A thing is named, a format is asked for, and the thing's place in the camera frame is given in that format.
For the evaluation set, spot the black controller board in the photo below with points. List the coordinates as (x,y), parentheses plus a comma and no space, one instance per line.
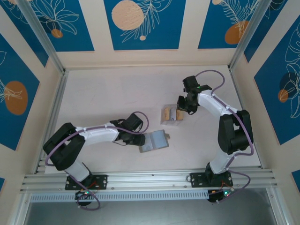
(216,198)
(82,195)

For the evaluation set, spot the aluminium side rail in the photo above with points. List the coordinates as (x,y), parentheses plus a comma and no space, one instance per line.
(56,105)
(237,89)

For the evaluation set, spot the grey metal sheet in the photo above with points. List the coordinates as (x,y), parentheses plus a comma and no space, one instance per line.
(152,213)

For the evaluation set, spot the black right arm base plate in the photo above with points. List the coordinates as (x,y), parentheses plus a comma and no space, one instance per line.
(197,180)

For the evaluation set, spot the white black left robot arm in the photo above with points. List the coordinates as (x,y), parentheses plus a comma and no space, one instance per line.
(98,136)

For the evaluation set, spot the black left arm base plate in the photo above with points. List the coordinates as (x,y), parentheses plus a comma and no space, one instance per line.
(103,181)

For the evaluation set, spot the blue floral wall panel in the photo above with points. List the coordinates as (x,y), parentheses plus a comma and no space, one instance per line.
(2,185)
(269,30)
(164,35)
(269,105)
(215,35)
(14,126)
(296,178)
(70,23)
(23,39)

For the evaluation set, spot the aluminium frame post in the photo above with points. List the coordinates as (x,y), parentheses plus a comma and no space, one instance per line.
(277,206)
(255,35)
(43,37)
(22,206)

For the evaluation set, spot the clear acrylic card stand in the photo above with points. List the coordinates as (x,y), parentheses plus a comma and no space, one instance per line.
(172,123)

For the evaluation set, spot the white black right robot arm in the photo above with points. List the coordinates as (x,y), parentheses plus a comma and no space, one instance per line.
(211,103)

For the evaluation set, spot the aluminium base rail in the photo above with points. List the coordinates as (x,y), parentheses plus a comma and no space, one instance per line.
(152,180)

